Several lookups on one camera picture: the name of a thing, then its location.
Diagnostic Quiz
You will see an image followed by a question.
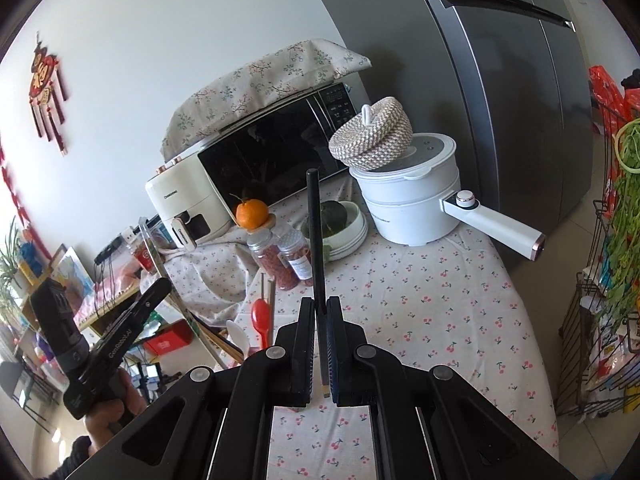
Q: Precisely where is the red box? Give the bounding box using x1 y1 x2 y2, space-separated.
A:
142 320 193 356

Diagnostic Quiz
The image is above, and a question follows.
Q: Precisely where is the black chopstick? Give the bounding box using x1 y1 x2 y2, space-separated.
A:
306 171 331 400

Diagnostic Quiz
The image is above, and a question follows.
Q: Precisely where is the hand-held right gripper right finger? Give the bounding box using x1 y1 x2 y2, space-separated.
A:
326 296 576 480

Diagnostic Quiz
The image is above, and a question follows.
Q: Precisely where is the clear plastic container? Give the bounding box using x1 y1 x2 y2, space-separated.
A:
132 217 167 281

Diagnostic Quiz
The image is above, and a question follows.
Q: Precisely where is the glass jar with wooden lid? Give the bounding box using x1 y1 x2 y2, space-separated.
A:
242 214 278 241

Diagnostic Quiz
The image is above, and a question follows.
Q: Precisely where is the floral cloth cover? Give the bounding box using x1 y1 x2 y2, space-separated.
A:
160 37 373 161

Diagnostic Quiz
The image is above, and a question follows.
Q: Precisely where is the white plastic spoon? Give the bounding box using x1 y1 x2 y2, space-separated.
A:
226 320 253 361

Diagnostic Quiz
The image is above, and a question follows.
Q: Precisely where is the red knot wall ornament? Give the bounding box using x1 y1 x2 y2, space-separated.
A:
27 32 68 156

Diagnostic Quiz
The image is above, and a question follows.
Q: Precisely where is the dark green squash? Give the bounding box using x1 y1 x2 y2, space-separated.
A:
317 200 351 236

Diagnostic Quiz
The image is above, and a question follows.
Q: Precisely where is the black microwave oven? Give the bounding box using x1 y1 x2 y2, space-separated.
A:
197 81 356 206

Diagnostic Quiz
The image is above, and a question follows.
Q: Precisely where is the white electric pot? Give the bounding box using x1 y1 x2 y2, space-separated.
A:
348 132 546 262

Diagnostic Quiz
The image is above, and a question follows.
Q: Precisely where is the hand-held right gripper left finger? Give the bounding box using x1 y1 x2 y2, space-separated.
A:
75 298 317 480

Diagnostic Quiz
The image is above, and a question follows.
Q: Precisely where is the grey refrigerator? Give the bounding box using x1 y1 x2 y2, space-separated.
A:
295 0 596 261

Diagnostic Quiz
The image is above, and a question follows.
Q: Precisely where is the person's left forearm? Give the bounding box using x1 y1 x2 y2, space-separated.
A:
52 435 103 478

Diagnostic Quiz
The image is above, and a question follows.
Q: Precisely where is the jar of red berries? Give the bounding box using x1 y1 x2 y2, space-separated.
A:
246 230 301 292

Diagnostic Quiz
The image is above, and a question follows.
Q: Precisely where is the black wire rack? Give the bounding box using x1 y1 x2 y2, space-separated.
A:
557 200 640 418

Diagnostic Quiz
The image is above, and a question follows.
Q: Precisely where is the red plastic bag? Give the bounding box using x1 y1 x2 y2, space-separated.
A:
587 65 640 221

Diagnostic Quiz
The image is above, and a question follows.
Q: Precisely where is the orange mandarin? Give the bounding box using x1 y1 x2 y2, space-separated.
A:
235 197 270 231

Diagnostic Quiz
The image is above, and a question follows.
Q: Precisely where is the labelled jar of nuts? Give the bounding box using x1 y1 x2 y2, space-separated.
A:
277 231 317 288

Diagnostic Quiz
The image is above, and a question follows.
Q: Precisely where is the cherry print tablecloth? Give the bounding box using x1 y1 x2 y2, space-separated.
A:
162 175 561 480

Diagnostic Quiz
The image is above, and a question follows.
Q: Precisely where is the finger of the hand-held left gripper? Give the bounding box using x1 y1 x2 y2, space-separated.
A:
134 277 174 312

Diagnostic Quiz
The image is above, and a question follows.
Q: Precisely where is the person's left hand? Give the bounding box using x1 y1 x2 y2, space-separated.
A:
82 376 149 444

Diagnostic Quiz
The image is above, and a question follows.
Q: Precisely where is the red plastic spoon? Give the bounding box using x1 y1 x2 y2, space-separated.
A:
250 298 273 353

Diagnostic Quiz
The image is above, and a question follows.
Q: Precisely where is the cream air fryer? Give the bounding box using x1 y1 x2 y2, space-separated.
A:
145 157 236 251

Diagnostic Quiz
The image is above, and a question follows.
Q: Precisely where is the green potted plant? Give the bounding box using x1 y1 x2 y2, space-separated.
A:
0 217 31 311

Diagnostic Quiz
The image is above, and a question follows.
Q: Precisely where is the red wall garland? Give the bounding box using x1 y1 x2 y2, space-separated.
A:
0 145 31 231

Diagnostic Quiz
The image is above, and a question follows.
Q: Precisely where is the white bowl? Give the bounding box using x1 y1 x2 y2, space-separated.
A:
300 201 370 262

